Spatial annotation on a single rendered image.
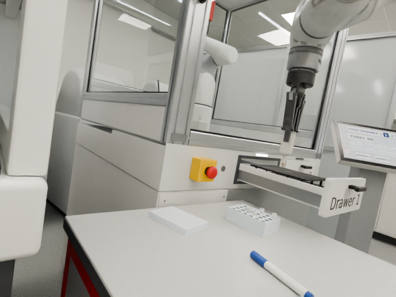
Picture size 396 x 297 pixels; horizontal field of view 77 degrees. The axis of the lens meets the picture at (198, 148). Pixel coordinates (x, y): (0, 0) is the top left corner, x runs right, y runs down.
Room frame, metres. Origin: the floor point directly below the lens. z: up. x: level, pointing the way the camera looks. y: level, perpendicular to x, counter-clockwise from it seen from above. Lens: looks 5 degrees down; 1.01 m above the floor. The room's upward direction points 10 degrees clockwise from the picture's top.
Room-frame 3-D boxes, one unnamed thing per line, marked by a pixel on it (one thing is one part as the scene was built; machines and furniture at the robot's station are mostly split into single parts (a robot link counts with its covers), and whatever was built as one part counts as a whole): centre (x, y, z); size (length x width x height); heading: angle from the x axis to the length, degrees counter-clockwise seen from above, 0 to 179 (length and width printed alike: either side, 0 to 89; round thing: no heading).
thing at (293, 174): (0.93, -0.35, 0.87); 0.22 x 0.18 x 0.06; 41
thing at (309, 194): (0.93, -0.34, 0.86); 0.40 x 0.26 x 0.06; 41
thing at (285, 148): (0.72, -0.25, 1.01); 0.03 x 0.01 x 0.07; 56
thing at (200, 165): (0.79, -0.03, 0.88); 0.07 x 0.05 x 0.07; 131
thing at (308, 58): (0.73, -0.25, 1.24); 0.09 x 0.09 x 0.06
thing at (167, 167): (1.41, 0.01, 0.87); 1.02 x 0.95 x 0.14; 131
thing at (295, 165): (1.22, -0.51, 0.87); 0.29 x 0.02 x 0.11; 131
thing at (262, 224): (0.68, -0.18, 0.78); 0.12 x 0.08 x 0.04; 46
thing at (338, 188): (0.77, -0.48, 0.87); 0.29 x 0.02 x 0.11; 131
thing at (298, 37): (0.72, -0.25, 1.34); 0.13 x 0.11 x 0.16; 175
